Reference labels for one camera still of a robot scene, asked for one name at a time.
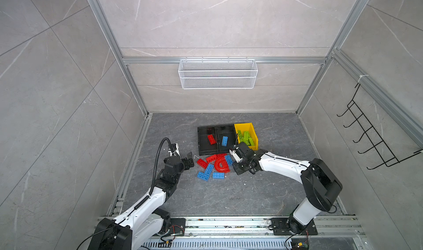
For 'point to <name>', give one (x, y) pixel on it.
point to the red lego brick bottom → (211, 139)
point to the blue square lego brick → (228, 159)
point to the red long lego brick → (216, 157)
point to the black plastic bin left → (205, 148)
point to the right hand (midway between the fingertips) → (236, 165)
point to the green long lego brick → (246, 136)
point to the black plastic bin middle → (229, 131)
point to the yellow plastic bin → (249, 128)
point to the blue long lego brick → (209, 168)
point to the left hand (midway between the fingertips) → (182, 151)
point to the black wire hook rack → (362, 121)
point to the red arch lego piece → (221, 164)
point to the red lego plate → (202, 163)
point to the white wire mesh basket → (198, 74)
